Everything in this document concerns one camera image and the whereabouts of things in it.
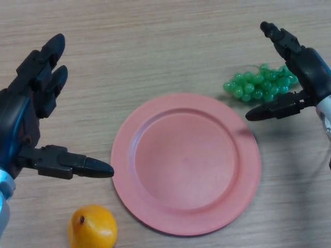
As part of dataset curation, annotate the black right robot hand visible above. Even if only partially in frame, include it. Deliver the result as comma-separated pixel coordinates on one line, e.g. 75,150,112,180
245,21,331,122

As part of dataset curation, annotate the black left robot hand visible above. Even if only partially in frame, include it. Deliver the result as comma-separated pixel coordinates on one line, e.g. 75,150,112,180
0,33,115,181

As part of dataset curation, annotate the green grapes bunch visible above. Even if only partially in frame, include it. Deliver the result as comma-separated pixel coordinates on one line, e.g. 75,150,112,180
223,63,299,103

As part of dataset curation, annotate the pink round plate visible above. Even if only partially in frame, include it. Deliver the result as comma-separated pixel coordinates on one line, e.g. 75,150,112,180
110,92,262,237

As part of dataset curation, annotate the yellow orange pear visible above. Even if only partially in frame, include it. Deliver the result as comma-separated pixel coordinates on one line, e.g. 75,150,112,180
67,204,118,248

